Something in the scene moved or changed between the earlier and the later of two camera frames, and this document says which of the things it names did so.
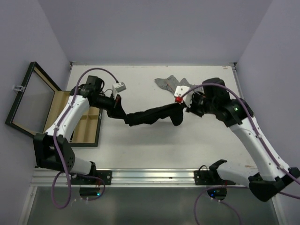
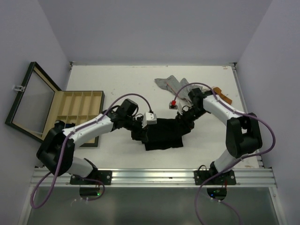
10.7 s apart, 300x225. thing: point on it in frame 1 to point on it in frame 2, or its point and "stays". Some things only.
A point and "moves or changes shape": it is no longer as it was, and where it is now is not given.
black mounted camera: [106, 175] stays
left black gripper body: [104, 102] to [135, 125]
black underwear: [175, 111] moves or changes shape
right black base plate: [211, 176] stays
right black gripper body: [199, 103] to [189, 116]
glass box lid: [33, 108] stays
